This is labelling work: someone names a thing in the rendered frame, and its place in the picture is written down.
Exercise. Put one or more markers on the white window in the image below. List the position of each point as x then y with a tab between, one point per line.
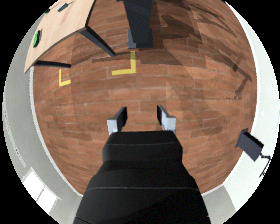
33	181

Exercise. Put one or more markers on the blue box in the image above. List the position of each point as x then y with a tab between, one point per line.
61	7

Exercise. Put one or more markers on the green can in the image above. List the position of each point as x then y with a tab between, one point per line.
46	11

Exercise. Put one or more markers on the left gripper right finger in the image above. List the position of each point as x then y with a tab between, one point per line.
168	122

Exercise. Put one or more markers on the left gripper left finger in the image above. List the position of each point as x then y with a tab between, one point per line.
115	124

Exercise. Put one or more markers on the green block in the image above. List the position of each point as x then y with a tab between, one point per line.
37	37

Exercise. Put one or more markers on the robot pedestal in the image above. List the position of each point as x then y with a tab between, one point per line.
140	23

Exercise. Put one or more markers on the jointed stand on dark box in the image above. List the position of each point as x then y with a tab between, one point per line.
248	143

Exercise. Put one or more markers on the wooden table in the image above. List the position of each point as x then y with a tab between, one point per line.
63	23

